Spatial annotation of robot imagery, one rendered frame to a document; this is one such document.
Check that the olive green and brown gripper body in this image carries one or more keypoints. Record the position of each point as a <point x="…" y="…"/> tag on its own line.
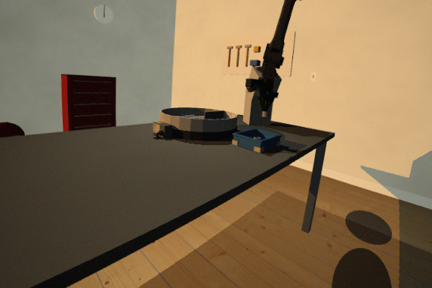
<point x="270" y="94"/>

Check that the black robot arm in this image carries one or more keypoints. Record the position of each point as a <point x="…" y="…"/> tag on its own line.
<point x="273" y="59"/>

